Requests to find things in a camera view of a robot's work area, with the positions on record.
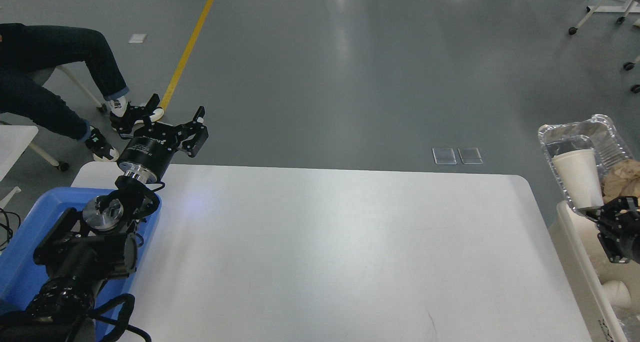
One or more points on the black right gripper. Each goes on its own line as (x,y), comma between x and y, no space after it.
(619,238)

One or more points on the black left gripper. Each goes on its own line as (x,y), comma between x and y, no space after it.
(147,155)

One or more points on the brown paper ball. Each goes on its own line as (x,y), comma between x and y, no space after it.
(622,180)

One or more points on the white paper cup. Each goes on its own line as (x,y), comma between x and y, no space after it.
(578,173)

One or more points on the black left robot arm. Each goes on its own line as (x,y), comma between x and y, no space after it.
(87,248)

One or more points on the white bin at right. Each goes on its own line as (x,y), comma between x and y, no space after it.
(587,269)

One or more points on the white cup inside bin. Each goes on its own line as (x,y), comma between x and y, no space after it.
(617,294)

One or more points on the white side table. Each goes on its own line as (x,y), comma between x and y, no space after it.
(14,139)

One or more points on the right clear floor plate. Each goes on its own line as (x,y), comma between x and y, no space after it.
(470,156)

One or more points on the clear floor plate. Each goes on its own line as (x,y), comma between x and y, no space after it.
(470,156)
(444,156)

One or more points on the left clear floor plate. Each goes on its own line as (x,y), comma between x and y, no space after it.
(444,156)

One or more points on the blue plastic tray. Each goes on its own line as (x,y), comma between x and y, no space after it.
(21,279)

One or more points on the white rolling cart frame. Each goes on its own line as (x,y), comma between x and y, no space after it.
(607,31)

